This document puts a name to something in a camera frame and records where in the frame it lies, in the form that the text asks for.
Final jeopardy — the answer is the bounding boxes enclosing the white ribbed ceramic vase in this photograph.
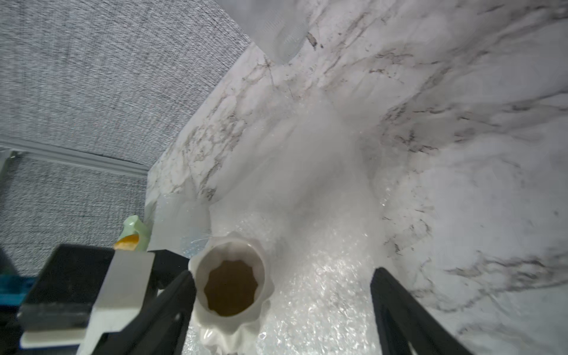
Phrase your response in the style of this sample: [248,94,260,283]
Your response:
[188,232,275,354]

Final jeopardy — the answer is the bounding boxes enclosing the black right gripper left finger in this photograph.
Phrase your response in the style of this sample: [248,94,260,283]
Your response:
[94,271,197,355]

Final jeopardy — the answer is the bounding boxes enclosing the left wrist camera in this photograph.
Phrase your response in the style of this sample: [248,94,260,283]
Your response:
[16,243,156,355]

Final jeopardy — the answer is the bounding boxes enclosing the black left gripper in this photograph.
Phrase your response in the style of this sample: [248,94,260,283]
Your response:
[150,250,190,306]

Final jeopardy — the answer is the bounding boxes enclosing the clear glass vase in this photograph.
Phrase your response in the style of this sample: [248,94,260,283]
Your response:
[217,0,309,64]

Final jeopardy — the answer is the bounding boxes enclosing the bread roll sandwich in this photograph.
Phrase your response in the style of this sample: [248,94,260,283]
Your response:
[113,233,140,251]

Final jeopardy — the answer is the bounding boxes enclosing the green scalloped glass plate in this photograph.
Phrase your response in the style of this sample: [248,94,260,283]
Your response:
[118,215,151,251]

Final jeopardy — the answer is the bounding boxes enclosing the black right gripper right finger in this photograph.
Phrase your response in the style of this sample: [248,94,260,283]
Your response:
[370,267,470,355]

